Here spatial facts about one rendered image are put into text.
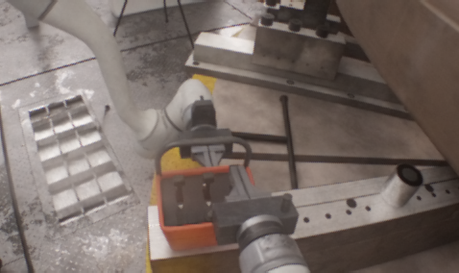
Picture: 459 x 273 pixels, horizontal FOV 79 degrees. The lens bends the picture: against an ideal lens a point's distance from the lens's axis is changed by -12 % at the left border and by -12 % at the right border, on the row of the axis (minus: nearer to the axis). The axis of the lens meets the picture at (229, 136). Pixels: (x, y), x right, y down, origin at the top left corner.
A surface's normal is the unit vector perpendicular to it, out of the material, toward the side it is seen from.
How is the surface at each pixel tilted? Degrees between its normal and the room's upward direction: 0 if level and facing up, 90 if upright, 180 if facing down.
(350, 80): 72
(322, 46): 90
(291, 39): 90
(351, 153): 0
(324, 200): 0
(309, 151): 0
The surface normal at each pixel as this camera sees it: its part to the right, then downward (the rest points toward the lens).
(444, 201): 0.11, -0.70
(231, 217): 0.06, -0.84
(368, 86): -0.15, 0.43
